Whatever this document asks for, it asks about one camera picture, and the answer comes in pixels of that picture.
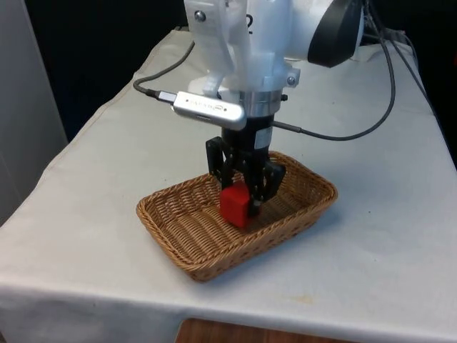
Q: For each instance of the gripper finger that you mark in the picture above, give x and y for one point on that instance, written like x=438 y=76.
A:
x=219 y=160
x=266 y=178

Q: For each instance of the wicker basket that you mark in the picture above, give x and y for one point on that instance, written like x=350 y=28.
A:
x=193 y=228

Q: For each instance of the red cube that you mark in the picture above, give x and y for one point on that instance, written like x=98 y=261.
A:
x=233 y=205

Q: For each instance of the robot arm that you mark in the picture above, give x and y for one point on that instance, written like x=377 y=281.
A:
x=264 y=43

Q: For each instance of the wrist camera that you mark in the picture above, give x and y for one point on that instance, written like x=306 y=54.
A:
x=210 y=109

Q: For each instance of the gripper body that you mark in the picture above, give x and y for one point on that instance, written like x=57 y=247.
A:
x=248 y=137

